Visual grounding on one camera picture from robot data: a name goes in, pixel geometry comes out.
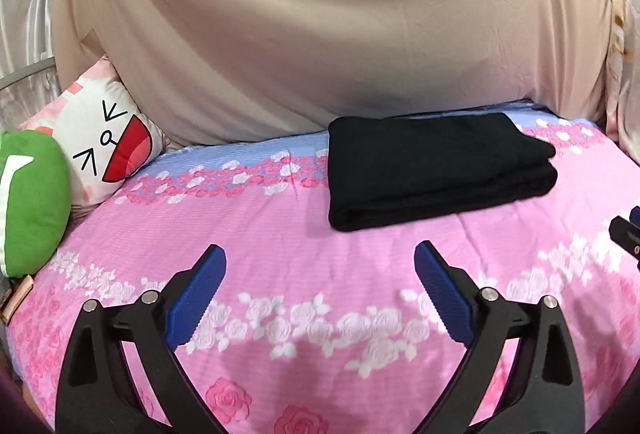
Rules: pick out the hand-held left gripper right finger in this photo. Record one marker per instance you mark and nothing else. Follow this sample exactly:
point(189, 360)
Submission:
point(447, 299)

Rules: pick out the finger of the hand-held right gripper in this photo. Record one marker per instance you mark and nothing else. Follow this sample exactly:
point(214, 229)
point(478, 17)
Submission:
point(627, 234)

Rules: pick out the black pants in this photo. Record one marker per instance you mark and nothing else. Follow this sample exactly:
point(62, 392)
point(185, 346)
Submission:
point(430, 168)

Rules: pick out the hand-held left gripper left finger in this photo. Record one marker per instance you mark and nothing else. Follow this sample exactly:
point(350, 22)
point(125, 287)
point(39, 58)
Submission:
point(195, 299)

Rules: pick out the beige cloth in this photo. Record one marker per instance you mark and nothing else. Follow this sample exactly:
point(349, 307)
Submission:
point(325, 13)

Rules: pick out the pink floral bedsheet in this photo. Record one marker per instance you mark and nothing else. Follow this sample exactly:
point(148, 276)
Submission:
point(310, 254)

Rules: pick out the green pillow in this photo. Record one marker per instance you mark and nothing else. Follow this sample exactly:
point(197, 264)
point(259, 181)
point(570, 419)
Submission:
point(35, 204)

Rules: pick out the metal bed rail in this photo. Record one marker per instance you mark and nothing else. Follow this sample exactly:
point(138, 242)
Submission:
point(30, 72)

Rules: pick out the pale floral cloth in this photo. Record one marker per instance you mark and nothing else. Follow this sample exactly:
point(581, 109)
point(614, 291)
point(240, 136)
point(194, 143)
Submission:
point(622, 63)

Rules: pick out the white cartoon face pillow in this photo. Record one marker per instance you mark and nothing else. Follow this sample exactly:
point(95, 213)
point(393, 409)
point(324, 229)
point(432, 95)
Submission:
point(100, 123)

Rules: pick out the silver curtain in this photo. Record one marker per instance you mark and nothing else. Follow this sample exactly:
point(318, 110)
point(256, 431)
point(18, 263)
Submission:
point(25, 13)

